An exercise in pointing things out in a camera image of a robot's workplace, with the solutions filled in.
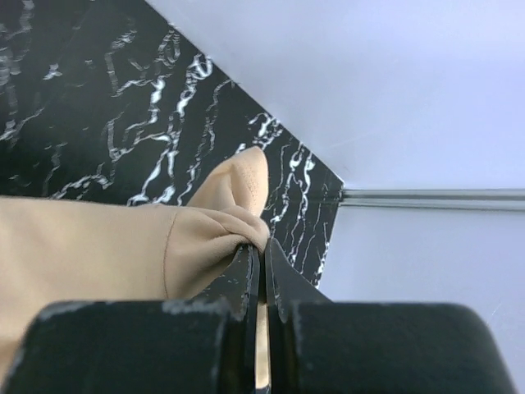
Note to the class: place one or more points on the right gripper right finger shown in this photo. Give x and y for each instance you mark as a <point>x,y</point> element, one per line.
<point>284,284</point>

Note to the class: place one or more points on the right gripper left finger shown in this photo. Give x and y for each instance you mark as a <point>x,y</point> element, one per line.
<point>238,285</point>

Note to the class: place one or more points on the beige t shirt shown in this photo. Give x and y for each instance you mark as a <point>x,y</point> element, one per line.
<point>54,250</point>

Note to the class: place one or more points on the aluminium frame post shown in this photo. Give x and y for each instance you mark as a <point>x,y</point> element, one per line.
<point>502,200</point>

